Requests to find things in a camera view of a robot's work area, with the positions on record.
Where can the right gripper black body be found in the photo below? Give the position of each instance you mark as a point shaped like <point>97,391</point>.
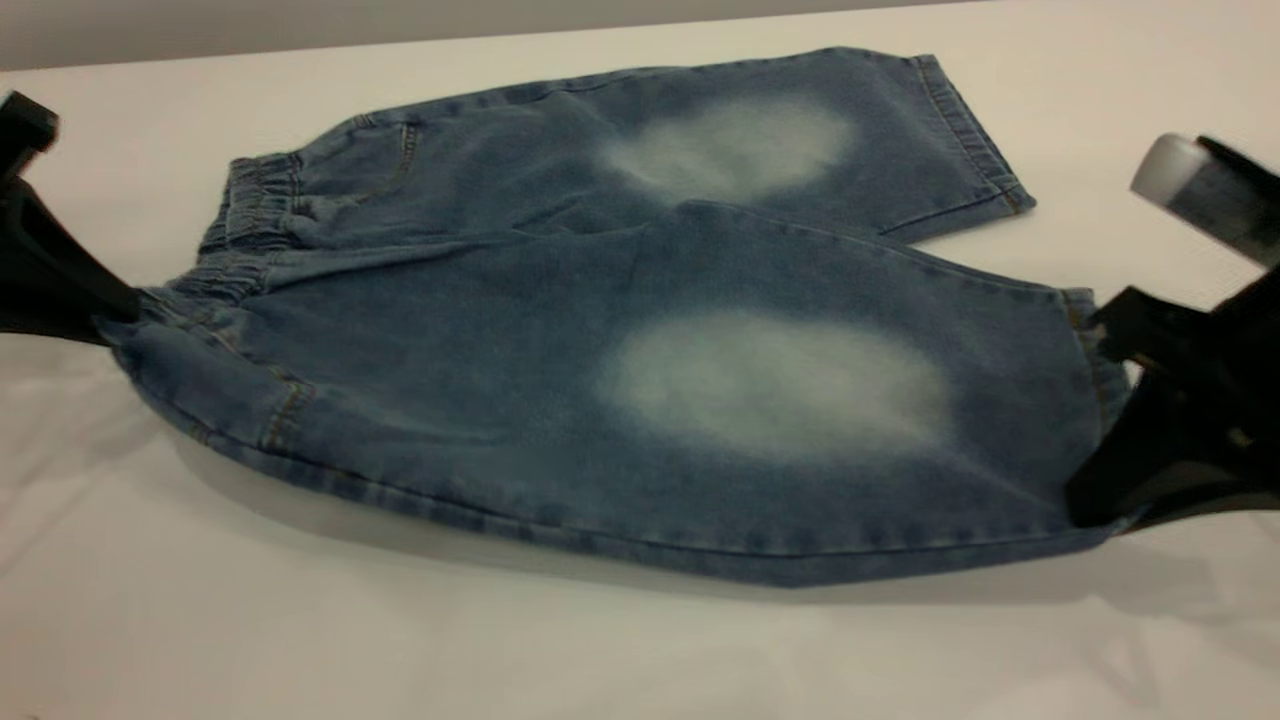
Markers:
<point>1250,360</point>

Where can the right gripper scuffed black finger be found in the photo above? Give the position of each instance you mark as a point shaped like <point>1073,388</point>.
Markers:
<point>1160,330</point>

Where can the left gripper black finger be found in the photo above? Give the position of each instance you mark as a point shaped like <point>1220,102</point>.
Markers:
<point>50,290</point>

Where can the right gripper plain black finger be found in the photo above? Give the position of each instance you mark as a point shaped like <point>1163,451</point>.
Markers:
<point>1160,460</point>

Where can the blue denim shorts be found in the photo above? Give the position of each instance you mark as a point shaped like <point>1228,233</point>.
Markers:
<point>500,400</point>

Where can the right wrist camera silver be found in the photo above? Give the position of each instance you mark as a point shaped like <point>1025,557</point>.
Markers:
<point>1200,195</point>

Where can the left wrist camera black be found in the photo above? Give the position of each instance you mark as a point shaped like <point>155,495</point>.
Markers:
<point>25,125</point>

